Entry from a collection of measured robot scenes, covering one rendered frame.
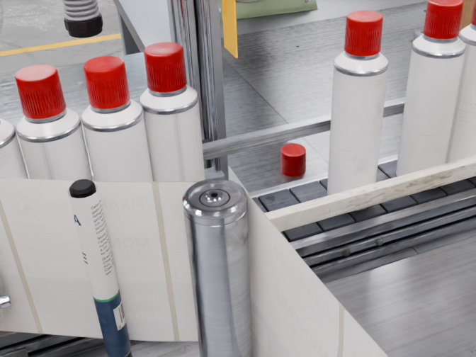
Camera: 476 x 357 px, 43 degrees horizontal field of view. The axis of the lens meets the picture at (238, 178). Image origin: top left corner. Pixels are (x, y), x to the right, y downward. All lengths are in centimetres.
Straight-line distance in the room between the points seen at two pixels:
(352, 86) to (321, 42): 65
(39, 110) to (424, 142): 39
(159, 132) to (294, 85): 54
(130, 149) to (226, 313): 18
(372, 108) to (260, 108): 40
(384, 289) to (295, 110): 45
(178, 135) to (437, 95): 27
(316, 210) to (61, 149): 25
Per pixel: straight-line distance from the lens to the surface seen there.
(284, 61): 113
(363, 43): 57
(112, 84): 49
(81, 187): 37
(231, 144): 61
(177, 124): 51
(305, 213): 59
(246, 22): 134
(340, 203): 61
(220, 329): 40
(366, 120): 59
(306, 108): 96
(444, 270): 60
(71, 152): 51
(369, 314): 54
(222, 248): 35
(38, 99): 49
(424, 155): 67
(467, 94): 68
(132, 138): 50
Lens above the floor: 127
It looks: 34 degrees down
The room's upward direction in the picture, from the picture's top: 3 degrees counter-clockwise
